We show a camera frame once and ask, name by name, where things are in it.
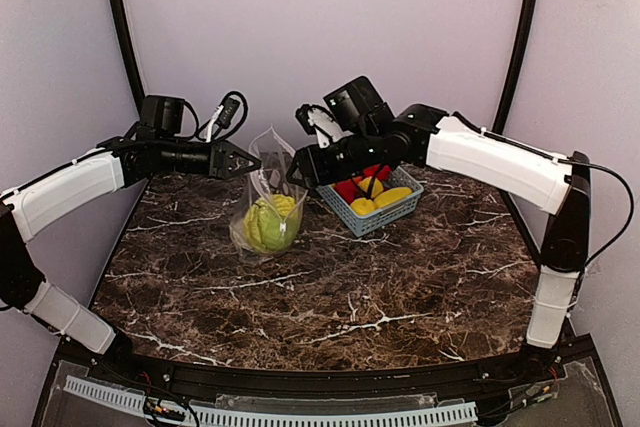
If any napa cabbage toy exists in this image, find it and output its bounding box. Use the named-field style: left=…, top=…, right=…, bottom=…
left=243, top=194, right=298, bottom=253

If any clear zip top bag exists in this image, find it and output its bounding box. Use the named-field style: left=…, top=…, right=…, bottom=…
left=229, top=128, right=307, bottom=264

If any yellow bell pepper toy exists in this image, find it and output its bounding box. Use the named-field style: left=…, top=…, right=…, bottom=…
left=358, top=176, right=384, bottom=200

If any green pepper toy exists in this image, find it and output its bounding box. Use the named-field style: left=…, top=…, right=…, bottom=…
left=257, top=208, right=297, bottom=252

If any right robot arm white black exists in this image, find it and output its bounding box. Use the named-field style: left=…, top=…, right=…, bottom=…
left=287, top=76, right=633, bottom=349

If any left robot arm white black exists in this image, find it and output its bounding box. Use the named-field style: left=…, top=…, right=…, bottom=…
left=1, top=91, right=261, bottom=356

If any yellow lemon toy front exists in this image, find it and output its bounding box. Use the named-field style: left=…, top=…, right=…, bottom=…
left=350, top=197, right=377, bottom=216

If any light blue plastic basket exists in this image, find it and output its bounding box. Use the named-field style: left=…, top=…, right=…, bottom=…
left=317, top=167, right=424, bottom=237

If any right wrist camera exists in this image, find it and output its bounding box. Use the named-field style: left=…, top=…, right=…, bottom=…
left=295, top=104, right=349, bottom=149

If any white cable duct strip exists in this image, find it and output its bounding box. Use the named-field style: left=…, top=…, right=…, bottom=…
left=64, top=375, right=479, bottom=427

